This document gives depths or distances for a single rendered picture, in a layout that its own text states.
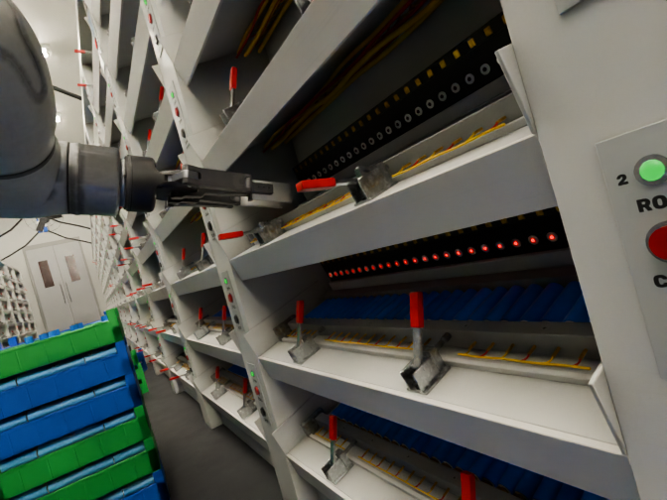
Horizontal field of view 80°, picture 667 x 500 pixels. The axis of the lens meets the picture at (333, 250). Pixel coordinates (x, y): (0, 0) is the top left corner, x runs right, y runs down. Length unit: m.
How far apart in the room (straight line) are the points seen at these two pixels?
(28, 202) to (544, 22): 0.51
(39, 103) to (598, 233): 0.44
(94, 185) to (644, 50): 0.52
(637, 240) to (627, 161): 0.04
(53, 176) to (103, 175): 0.05
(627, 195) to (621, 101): 0.04
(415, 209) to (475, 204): 0.06
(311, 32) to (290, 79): 0.07
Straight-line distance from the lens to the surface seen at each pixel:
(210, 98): 0.85
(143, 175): 0.57
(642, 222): 0.24
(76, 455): 1.14
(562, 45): 0.25
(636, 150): 0.24
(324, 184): 0.36
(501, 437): 0.36
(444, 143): 0.36
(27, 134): 0.46
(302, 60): 0.45
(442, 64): 0.51
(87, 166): 0.56
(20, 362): 1.11
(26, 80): 0.43
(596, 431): 0.32
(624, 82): 0.24
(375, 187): 0.38
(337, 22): 0.40
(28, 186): 0.54
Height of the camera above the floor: 0.47
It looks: level
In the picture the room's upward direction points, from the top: 16 degrees counter-clockwise
